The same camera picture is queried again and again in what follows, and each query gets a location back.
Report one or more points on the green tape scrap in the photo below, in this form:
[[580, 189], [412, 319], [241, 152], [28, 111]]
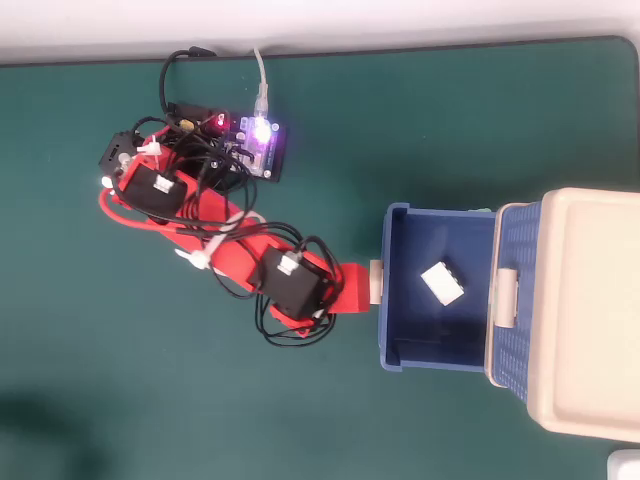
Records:
[[480, 210]]

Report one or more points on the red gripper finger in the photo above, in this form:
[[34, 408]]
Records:
[[355, 290]]

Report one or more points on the blue wicker drawer with tape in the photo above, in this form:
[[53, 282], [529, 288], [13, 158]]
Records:
[[520, 235]]

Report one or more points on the beige plastic drawer cabinet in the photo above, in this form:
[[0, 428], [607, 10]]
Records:
[[595, 310]]

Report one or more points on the white box corner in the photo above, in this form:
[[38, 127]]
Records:
[[625, 466]]

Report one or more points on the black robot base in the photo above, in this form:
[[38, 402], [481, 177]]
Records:
[[117, 150]]

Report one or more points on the white zip tie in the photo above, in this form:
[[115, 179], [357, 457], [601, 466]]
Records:
[[151, 148], [215, 245]]

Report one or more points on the red robot arm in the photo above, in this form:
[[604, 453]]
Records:
[[230, 257]]

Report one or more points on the white toy brick cube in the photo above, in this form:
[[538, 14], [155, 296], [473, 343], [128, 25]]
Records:
[[442, 284]]

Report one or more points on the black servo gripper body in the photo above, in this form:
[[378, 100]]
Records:
[[292, 285]]

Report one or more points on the lit controller circuit board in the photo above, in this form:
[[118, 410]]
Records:
[[265, 150]]

